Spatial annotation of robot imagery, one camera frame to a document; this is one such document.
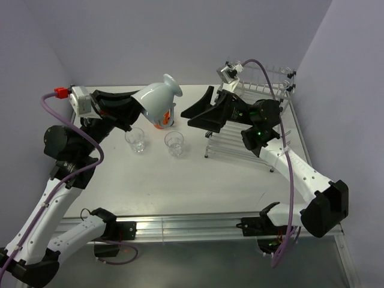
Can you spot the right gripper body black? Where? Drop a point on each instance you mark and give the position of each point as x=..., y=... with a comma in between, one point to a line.
x=236, y=110

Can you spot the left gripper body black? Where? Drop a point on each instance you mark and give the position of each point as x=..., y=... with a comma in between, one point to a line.
x=99, y=128

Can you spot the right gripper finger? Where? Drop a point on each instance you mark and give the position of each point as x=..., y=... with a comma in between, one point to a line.
x=211, y=119
x=200, y=106

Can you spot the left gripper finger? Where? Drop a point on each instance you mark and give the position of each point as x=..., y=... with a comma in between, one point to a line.
x=121, y=112
x=109, y=98

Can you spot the light blue footed cup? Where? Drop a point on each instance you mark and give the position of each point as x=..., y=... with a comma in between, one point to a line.
x=157, y=98

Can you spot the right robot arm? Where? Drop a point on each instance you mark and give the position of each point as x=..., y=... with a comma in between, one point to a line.
x=326, y=201

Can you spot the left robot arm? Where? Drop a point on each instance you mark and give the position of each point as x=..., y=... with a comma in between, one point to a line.
x=34, y=256

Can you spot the clear glass left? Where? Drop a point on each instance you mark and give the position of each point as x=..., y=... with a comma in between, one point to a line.
x=136, y=139

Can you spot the clear glass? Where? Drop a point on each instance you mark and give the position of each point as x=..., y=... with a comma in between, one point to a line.
x=136, y=139
x=174, y=141

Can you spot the orange plastic mug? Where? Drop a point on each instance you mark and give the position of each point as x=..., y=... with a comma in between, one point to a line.
x=166, y=121

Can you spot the clear glass right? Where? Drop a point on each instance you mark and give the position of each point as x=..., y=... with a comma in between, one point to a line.
x=174, y=141

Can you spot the metal wire dish rack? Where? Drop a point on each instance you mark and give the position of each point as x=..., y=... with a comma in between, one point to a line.
x=255, y=84

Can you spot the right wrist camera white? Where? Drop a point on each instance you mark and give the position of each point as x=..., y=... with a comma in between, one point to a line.
x=229, y=76

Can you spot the aluminium mounting rail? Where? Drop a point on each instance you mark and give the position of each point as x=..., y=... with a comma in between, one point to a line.
x=171, y=228

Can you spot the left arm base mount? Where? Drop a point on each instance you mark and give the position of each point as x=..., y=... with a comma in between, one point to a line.
x=114, y=241

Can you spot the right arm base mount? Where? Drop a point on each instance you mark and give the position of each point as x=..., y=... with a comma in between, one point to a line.
x=263, y=226

